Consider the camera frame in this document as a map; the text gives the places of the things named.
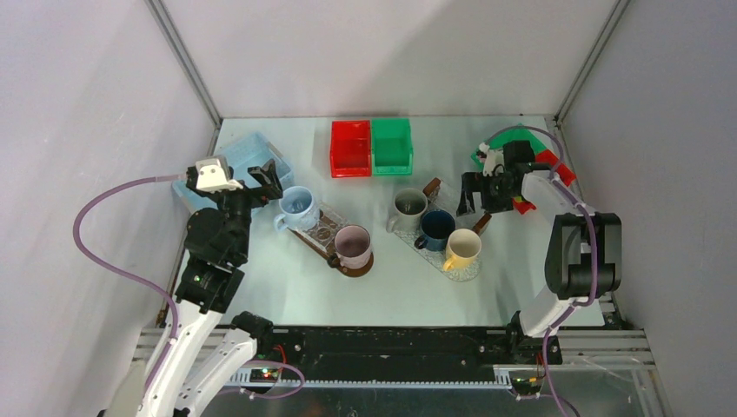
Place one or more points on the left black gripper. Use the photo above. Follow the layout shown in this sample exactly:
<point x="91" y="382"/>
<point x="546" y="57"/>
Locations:
<point x="266" y="175"/>

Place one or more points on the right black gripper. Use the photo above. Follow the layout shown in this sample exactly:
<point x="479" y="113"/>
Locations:
<point x="475" y="182"/>

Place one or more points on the brown ended acrylic rack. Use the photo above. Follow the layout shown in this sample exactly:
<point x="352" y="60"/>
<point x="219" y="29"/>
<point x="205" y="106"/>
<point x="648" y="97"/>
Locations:
<point x="442" y="196"/>

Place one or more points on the light blue mug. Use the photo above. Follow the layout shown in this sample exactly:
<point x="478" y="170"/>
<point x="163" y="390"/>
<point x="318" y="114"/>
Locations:
<point x="299" y="210"/>

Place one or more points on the dark blue mug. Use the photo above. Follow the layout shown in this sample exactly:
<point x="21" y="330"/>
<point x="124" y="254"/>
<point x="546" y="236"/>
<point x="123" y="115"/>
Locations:
<point x="435" y="228"/>

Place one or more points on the cream yellow mug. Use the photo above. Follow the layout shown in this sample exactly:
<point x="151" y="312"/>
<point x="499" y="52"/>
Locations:
<point x="463" y="247"/>

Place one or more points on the grey mug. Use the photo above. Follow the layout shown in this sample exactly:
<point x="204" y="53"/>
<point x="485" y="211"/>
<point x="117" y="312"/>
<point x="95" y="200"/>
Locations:
<point x="408" y="207"/>

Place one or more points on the clear acrylic holder rack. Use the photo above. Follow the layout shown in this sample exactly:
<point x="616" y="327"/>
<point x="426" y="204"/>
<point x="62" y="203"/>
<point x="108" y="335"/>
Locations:
<point x="331" y="218"/>

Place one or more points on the mauve pink mug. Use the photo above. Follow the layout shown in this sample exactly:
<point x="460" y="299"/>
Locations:
<point x="353" y="248"/>

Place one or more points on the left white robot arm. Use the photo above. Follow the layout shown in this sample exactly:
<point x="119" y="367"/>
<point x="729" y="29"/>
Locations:
<point x="217" y="240"/>

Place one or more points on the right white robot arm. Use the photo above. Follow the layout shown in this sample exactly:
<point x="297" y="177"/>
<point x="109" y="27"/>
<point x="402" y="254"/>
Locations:
<point x="583" y="258"/>

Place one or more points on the green toothbrush bin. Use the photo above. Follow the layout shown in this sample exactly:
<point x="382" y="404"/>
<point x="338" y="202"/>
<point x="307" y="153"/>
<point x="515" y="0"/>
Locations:
<point x="514" y="135"/>

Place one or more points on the brown wooden oval tray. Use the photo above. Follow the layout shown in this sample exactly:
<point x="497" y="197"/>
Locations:
<point x="321" y="240"/>

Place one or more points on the clear glass oval tray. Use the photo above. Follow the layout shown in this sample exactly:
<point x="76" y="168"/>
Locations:
<point x="437" y="259"/>

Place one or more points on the red toothpaste bin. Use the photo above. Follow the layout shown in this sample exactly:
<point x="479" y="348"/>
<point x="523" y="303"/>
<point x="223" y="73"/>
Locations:
<point x="561" y="167"/>

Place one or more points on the light blue plastic basket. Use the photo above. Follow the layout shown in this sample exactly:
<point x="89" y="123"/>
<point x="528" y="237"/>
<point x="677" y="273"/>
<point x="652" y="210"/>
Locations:
<point x="252" y="150"/>

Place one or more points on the red plastic bin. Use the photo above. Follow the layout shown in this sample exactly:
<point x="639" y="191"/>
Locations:
<point x="350" y="148"/>

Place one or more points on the green plastic bin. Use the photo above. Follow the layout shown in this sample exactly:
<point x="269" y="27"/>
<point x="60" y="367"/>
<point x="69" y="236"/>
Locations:
<point x="391" y="147"/>

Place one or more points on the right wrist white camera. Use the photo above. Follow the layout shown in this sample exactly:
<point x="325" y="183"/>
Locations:
<point x="490" y="158"/>

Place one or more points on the wrist white camera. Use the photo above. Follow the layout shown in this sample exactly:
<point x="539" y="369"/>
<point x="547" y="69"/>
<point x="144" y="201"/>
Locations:
<point x="211" y="175"/>
<point x="490" y="158"/>

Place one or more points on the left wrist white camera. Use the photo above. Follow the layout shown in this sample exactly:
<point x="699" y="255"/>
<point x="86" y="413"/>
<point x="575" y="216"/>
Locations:
<point x="211" y="175"/>

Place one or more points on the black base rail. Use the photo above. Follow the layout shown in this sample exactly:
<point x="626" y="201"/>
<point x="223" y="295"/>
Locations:
<point x="401" y="354"/>

